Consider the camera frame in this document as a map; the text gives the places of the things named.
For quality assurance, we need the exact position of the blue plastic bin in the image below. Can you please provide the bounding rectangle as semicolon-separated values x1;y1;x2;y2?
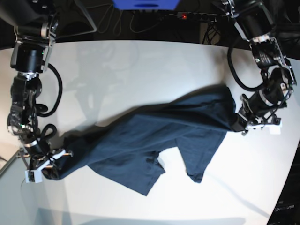
113;0;180;10

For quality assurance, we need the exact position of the dark navy t-shirt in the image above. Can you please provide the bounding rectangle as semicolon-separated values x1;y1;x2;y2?
58;85;236;195

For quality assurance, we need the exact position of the grey looped cable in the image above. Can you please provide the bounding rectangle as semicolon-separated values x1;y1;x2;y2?
97;4;165;35

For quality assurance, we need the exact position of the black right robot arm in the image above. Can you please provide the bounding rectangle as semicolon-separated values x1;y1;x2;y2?
0;0;72;183

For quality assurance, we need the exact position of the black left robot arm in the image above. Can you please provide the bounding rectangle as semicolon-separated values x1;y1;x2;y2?
222;0;297;135

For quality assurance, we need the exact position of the black device with label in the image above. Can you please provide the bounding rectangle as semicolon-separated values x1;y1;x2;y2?
267;202;300;225

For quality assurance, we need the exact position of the black power strip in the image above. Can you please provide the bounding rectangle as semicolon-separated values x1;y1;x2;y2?
177;12;229;23

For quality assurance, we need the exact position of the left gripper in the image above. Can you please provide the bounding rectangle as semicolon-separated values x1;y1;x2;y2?
231;93;279;136

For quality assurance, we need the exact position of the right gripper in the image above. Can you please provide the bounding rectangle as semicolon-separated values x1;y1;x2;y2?
17;139;74;180

